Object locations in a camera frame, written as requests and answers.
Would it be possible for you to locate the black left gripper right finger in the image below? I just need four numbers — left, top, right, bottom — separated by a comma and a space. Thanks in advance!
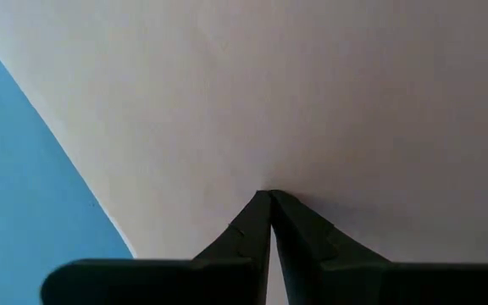
269, 189, 488, 305

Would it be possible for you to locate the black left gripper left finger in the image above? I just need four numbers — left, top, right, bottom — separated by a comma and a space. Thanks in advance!
39, 189, 273, 305

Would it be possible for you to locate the blue paper sheet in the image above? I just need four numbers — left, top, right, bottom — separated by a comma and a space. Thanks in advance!
0, 24, 138, 305

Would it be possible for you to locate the pink paper sheet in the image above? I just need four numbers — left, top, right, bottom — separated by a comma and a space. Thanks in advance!
0, 0, 488, 305

